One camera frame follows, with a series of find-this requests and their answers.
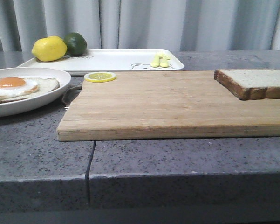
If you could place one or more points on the white bread slice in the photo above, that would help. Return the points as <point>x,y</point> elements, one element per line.
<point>250,84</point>

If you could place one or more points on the white round plate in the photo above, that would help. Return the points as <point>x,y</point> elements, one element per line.
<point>25,105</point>

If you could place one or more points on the white bear tray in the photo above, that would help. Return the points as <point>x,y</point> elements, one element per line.
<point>109,60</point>

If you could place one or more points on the bottom bread slice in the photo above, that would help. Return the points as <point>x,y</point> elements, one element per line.
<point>45,85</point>

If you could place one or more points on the wooden cutting board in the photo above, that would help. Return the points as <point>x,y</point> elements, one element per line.
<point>165,104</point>

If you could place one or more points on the yellow plastic fork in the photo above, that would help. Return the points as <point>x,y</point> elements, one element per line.
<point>156,60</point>

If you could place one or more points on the lemon slice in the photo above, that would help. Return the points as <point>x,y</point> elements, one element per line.
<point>100,77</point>

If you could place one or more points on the green lime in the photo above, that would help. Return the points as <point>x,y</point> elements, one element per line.
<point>76,44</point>

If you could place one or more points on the yellow lemon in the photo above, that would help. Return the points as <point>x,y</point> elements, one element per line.
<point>49,49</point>

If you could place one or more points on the fried egg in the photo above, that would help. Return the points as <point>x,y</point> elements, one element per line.
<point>15,86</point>

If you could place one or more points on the grey curtain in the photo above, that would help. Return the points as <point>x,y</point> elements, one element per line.
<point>176,25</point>

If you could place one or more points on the metal cutting board handle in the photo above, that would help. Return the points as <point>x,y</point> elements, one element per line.
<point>71,94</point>

